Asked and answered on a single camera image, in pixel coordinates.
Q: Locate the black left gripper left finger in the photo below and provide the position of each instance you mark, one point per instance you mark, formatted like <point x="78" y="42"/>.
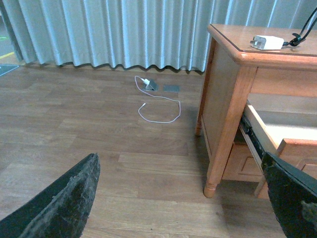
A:
<point x="61" y="210"/>

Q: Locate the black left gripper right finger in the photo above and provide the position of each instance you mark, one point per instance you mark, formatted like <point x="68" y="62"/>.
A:
<point x="293" y="196"/>

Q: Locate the wooden drawer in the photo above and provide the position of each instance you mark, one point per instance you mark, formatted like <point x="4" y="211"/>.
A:
<point x="288" y="132"/>
<point x="241" y="165"/>

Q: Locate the white charger plug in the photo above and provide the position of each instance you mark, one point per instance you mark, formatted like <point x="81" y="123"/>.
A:
<point x="264" y="43"/>

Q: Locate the wooden nightstand cabinet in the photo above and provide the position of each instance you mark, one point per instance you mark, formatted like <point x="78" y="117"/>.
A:
<point x="236" y="73"/>

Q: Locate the white plug in socket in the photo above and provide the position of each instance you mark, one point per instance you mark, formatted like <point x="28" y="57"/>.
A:
<point x="146" y="81"/>

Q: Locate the open metal floor socket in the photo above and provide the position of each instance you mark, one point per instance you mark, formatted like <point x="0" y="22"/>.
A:
<point x="151" y="87"/>

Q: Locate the closed metal floor plate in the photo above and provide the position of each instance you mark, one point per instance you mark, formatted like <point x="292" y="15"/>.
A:
<point x="171" y="88"/>

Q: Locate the grey-green pleated curtain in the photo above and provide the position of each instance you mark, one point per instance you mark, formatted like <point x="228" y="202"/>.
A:
<point x="135" y="32"/>

